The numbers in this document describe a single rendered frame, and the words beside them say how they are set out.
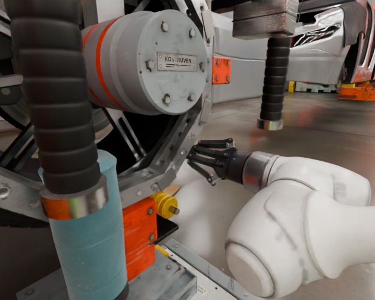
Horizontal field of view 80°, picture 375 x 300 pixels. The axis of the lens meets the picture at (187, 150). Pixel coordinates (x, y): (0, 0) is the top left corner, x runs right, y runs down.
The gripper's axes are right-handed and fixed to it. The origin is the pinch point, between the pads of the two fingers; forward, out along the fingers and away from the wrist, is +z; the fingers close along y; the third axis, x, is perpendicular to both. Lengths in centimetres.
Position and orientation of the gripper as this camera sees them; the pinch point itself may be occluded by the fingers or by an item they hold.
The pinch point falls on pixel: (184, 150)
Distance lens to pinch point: 63.2
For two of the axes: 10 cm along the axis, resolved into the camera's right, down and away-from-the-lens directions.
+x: -4.8, -5.1, -7.2
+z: -7.4, -2.1, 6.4
